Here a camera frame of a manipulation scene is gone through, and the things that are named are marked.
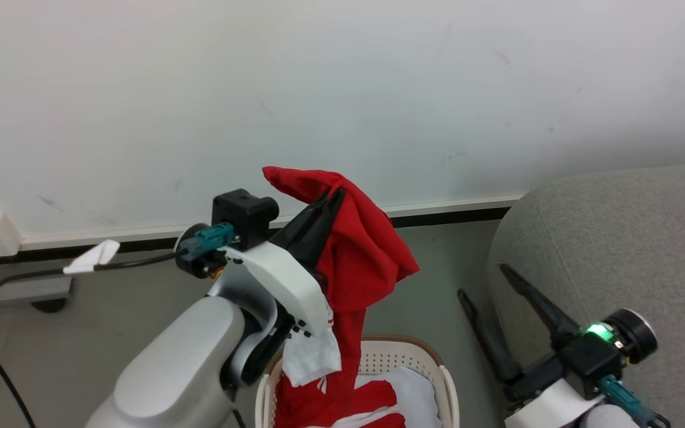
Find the teal right cable connector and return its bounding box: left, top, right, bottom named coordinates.
left=598, top=374, right=671, bottom=428

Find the thin black cable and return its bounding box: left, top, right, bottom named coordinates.
left=0, top=250, right=191, bottom=428

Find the red garment with white stripes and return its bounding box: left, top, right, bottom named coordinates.
left=262, top=166, right=421, bottom=428

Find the grey fabric sofa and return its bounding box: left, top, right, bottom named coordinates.
left=488, top=163, right=685, bottom=428

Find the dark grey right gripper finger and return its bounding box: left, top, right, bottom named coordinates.
left=499, top=264, right=582, bottom=353
left=457, top=289, right=524, bottom=383

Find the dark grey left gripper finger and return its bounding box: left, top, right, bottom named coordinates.
left=270, top=191, right=328, bottom=251
left=300, top=187, right=347, bottom=269

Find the grey metal base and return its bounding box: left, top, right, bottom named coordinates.
left=0, top=256, right=73, bottom=314

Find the cream perforated laundry basket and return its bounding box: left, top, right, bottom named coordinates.
left=254, top=335, right=460, bottom=428

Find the white black wall baseboard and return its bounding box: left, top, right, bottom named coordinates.
left=0, top=192, right=526, bottom=268

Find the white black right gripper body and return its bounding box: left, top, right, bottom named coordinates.
left=504, top=352, right=606, bottom=428

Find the teal left cable connector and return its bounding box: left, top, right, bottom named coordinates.
left=178, top=222, right=237, bottom=262

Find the teal cable connector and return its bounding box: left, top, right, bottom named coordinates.
left=178, top=222, right=237, bottom=262
left=598, top=374, right=671, bottom=428

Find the white cable tag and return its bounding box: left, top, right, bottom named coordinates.
left=62, top=239, right=121, bottom=275

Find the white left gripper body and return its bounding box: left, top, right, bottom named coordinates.
left=222, top=240, right=335, bottom=338

